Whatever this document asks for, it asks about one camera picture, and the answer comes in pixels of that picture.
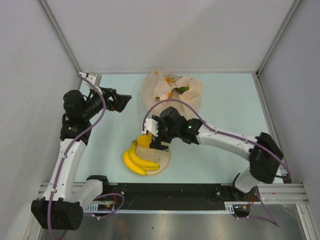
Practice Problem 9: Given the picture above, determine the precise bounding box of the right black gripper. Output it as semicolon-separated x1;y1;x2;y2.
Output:
149;115;179;152

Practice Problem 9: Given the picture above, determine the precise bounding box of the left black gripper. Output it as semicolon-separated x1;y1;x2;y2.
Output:
81;85;131;120

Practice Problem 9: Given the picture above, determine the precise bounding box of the yellow fake bell pepper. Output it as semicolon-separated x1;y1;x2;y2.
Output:
137;133;153;149

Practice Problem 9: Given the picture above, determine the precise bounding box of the green fake fruit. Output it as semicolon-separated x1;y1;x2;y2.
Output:
175;85;190;95

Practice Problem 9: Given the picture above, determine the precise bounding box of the translucent peach plastic bag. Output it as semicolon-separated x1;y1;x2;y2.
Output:
139;70;203;119

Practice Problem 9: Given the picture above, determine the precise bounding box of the yellow fake banana bunch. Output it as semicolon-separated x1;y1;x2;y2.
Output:
122;140;160;176

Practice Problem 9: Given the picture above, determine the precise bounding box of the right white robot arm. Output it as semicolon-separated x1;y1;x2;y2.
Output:
141;106;283;201

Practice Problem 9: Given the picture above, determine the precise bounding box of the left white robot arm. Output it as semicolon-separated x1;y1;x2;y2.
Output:
31;87;132;231

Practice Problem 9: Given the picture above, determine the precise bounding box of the cream round plate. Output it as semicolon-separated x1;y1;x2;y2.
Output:
136;145;171;176

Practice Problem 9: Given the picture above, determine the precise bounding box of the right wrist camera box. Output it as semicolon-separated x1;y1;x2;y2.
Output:
140;118;159;137

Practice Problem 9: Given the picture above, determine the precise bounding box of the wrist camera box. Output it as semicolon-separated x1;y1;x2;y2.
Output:
78;71;102;87
140;118;159;137

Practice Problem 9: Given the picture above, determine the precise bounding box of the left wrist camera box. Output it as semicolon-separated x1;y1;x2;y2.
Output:
78;71;102;87

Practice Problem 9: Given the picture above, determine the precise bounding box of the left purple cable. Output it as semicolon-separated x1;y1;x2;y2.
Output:
47;72;125;240

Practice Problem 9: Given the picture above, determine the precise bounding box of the purple cable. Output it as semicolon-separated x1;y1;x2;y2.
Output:
47;72;125;240
143;98;292;228

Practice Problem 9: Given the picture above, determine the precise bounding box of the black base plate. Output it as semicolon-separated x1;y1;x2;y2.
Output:
82;182;261;213

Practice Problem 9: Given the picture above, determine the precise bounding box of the white slotted cable duct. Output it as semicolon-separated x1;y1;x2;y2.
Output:
82;201;237;215

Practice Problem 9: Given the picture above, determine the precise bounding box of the aluminium frame rail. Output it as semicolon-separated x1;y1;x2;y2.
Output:
36;182;307;204

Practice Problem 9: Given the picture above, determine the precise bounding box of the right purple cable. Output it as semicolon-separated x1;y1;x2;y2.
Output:
143;98;292;228

